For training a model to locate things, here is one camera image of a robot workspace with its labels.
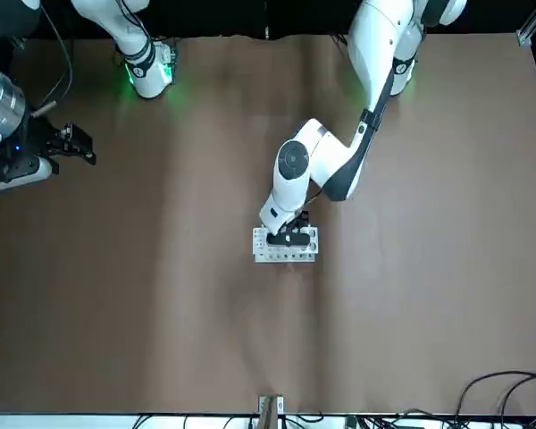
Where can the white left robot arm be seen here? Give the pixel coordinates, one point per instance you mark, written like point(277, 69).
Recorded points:
point(375, 44)

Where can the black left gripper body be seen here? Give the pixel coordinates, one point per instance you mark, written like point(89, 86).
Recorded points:
point(290, 239)

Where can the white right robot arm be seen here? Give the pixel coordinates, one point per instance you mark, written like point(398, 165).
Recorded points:
point(149, 82)

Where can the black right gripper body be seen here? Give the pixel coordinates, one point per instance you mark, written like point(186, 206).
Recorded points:
point(29, 138)

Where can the white test tube rack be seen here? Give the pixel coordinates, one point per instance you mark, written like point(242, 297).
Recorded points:
point(261, 246)

